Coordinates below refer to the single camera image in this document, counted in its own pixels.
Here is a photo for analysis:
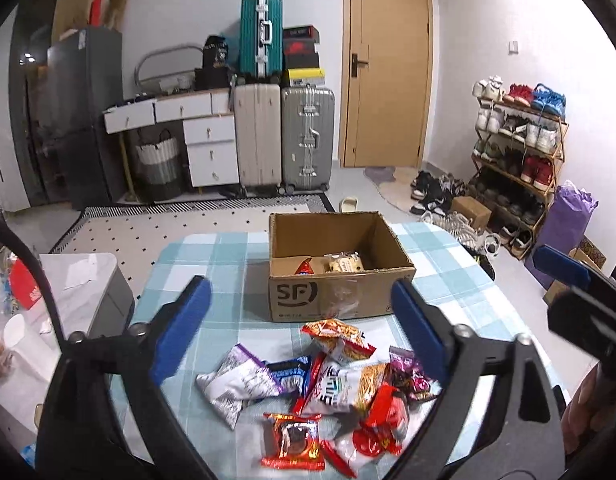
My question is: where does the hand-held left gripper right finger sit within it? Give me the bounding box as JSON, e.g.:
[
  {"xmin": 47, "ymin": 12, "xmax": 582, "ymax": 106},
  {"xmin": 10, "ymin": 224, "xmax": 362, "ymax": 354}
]
[{"xmin": 383, "ymin": 279, "xmax": 570, "ymax": 480}]

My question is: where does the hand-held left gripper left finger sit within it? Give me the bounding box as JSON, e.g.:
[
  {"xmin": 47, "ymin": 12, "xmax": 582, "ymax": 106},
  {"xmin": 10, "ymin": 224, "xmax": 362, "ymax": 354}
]
[{"xmin": 35, "ymin": 275, "xmax": 213, "ymax": 480}]

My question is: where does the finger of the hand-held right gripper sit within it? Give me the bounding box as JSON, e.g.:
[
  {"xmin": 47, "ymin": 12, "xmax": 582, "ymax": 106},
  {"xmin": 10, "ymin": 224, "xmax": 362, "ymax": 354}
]
[
  {"xmin": 532, "ymin": 244, "xmax": 616, "ymax": 306},
  {"xmin": 547, "ymin": 285, "xmax": 616, "ymax": 361}
]

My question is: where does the small purple snack packet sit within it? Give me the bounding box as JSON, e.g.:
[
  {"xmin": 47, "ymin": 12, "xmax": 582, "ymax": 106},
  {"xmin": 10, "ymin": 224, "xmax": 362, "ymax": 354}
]
[{"xmin": 388, "ymin": 346, "xmax": 441, "ymax": 403}]

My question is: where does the silver purple snack packet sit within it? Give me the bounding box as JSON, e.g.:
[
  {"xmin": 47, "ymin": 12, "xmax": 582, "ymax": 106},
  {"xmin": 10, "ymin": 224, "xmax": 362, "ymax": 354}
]
[{"xmin": 195, "ymin": 344, "xmax": 281, "ymax": 431}]

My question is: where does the orange white snack packet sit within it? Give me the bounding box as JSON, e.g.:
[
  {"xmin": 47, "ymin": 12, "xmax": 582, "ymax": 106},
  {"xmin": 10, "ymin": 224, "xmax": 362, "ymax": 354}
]
[{"xmin": 301, "ymin": 319, "xmax": 377, "ymax": 366}]

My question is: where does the brown cardboard box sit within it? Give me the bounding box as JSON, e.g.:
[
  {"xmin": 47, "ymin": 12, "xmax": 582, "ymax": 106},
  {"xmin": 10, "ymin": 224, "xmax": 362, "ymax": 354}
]
[{"xmin": 268, "ymin": 211, "xmax": 417, "ymax": 323}]

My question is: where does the large white noodle packet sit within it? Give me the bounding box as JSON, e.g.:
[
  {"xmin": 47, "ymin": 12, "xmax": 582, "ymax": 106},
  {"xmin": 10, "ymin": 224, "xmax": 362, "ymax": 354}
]
[{"xmin": 292, "ymin": 352, "xmax": 395, "ymax": 417}]

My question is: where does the glossy red snack packet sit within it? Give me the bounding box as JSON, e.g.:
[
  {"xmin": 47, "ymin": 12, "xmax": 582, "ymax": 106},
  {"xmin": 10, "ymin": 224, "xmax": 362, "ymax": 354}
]
[{"xmin": 353, "ymin": 384, "xmax": 409, "ymax": 456}]

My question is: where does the blue snack packet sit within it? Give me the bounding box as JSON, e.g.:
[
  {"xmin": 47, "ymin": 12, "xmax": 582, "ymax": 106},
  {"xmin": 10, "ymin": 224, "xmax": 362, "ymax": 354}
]
[{"xmin": 265, "ymin": 356, "xmax": 313, "ymax": 397}]

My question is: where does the white red snack packet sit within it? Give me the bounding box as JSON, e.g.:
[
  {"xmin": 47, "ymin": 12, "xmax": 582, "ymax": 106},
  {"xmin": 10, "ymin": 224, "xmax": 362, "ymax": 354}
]
[{"xmin": 323, "ymin": 430, "xmax": 403, "ymax": 479}]

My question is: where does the orange cookie packet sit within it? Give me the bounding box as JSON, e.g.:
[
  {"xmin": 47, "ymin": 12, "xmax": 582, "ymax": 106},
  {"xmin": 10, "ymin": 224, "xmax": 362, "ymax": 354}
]
[{"xmin": 261, "ymin": 412, "xmax": 327, "ymax": 471}]

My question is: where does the person's right hand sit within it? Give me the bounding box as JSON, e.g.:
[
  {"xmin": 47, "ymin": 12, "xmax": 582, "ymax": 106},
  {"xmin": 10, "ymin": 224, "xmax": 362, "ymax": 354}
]
[{"xmin": 560, "ymin": 365, "xmax": 616, "ymax": 458}]

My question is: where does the printed cardboard carton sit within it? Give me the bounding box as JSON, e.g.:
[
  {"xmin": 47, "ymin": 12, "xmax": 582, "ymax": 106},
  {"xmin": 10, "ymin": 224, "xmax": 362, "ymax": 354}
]
[{"xmin": 544, "ymin": 236, "xmax": 609, "ymax": 307}]

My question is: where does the purple plastic bag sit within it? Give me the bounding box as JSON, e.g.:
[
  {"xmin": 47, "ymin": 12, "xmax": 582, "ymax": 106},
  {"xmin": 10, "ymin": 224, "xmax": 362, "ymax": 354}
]
[{"xmin": 530, "ymin": 180, "xmax": 599, "ymax": 289}]

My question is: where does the beige snack packet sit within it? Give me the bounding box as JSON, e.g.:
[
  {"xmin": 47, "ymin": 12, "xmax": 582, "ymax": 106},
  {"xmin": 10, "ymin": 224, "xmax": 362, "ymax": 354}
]
[{"xmin": 324, "ymin": 252, "xmax": 363, "ymax": 274}]

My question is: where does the white grey side cabinet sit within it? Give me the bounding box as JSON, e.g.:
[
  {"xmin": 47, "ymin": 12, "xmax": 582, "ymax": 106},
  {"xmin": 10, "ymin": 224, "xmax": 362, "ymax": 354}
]
[{"xmin": 0, "ymin": 252, "xmax": 136, "ymax": 463}]

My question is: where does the wooden shoe rack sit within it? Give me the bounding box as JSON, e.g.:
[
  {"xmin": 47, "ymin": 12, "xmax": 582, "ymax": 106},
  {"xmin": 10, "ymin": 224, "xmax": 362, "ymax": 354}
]
[{"xmin": 469, "ymin": 97, "xmax": 570, "ymax": 261}]

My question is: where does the small cardboard carton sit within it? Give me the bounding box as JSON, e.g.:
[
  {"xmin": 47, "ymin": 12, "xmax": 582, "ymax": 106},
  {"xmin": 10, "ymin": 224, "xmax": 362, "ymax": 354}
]
[{"xmin": 450, "ymin": 196, "xmax": 493, "ymax": 231}]

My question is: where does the dotted beige rug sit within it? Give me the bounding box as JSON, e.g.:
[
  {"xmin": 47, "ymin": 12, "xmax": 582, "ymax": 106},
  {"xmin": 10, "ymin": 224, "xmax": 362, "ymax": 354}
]
[{"xmin": 49, "ymin": 192, "xmax": 337, "ymax": 257}]

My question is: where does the pile of loose shoes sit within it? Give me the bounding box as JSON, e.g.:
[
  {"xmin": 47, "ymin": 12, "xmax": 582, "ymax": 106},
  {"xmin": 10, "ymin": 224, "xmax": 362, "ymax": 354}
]
[{"xmin": 409, "ymin": 170, "xmax": 502, "ymax": 257}]

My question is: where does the shoe rack with shoes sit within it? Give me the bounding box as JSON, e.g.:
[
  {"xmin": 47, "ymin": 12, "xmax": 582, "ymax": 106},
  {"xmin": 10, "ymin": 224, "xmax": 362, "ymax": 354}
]
[{"xmin": 472, "ymin": 76, "xmax": 568, "ymax": 256}]

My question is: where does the grey beige door mat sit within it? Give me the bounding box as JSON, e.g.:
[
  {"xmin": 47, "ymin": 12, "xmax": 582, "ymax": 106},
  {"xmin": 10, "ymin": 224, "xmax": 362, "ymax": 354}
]
[{"xmin": 364, "ymin": 165, "xmax": 419, "ymax": 212}]

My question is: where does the red gift box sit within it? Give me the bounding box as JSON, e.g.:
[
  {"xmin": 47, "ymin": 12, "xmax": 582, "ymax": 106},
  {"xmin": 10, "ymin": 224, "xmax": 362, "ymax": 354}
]
[{"xmin": 10, "ymin": 257, "xmax": 46, "ymax": 314}]

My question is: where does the striped laundry basket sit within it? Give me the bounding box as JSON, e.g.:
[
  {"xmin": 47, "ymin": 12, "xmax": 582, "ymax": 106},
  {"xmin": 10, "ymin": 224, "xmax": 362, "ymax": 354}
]
[{"xmin": 134, "ymin": 129, "xmax": 183, "ymax": 202}]

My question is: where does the white desk with drawers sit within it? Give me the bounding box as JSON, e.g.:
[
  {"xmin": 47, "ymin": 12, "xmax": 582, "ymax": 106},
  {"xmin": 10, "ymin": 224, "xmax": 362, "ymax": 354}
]
[{"xmin": 104, "ymin": 87, "xmax": 241, "ymax": 194}]

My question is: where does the beige suitcase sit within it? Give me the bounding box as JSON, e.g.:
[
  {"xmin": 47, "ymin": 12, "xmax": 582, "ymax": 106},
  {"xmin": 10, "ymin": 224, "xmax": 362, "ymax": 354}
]
[{"xmin": 234, "ymin": 82, "xmax": 283, "ymax": 197}]

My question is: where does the silver suitcase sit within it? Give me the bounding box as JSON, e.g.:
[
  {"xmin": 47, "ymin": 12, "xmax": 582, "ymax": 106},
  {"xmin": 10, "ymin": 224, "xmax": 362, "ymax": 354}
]
[{"xmin": 280, "ymin": 85, "xmax": 336, "ymax": 194}]

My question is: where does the dark grey fridge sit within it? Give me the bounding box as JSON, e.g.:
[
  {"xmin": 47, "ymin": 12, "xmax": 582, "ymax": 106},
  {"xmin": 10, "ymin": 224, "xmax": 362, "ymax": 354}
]
[{"xmin": 18, "ymin": 27, "xmax": 126, "ymax": 211}]

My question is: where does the black storage box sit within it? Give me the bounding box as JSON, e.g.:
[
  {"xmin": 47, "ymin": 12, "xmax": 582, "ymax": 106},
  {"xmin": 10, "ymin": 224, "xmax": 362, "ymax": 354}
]
[{"xmin": 195, "ymin": 67, "xmax": 237, "ymax": 92}]

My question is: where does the wooden door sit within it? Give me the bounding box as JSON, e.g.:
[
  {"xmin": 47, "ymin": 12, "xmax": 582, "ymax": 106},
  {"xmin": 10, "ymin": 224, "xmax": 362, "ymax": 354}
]
[{"xmin": 338, "ymin": 0, "xmax": 435, "ymax": 169}]

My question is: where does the black printed bag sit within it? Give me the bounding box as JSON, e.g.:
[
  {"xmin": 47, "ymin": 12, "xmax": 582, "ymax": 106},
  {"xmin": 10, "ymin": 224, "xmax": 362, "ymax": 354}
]
[{"xmin": 203, "ymin": 35, "xmax": 230, "ymax": 71}]

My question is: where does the plain black shoebox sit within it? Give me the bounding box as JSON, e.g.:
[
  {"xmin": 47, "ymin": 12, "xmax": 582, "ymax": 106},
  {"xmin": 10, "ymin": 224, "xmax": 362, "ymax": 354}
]
[{"xmin": 286, "ymin": 54, "xmax": 321, "ymax": 71}]

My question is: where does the teal suitcase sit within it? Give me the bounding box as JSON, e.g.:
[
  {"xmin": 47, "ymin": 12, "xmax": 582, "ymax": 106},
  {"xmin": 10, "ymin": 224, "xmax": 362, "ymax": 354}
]
[{"xmin": 238, "ymin": 0, "xmax": 285, "ymax": 82}]

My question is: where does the brown paper bag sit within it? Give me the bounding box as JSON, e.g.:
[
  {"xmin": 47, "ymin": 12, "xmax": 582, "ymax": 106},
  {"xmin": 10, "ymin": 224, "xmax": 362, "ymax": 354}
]
[{"xmin": 105, "ymin": 0, "xmax": 129, "ymax": 32}]

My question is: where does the black cable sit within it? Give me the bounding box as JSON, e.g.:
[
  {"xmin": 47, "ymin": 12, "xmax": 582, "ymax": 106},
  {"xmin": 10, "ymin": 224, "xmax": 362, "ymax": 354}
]
[{"xmin": 0, "ymin": 212, "xmax": 64, "ymax": 353}]

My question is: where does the white arched frame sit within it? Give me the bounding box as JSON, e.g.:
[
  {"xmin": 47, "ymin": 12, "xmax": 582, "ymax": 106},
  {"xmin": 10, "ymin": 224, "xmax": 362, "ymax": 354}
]
[{"xmin": 134, "ymin": 44, "xmax": 203, "ymax": 94}]

